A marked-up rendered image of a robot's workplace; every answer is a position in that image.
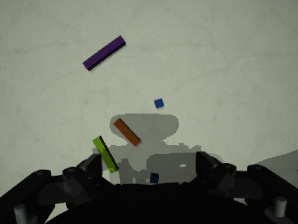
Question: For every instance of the orange rod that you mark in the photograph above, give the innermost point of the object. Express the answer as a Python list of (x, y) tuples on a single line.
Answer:
[(127, 132)]

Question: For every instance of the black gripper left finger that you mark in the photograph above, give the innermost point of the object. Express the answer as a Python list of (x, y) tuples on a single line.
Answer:
[(20, 204)]

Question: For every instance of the purple rod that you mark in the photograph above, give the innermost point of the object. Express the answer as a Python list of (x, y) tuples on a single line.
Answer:
[(104, 53)]

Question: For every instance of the lime green rod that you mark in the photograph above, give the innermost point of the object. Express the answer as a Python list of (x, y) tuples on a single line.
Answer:
[(106, 155)]

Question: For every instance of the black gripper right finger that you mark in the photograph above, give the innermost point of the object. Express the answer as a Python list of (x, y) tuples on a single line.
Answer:
[(275, 195)]

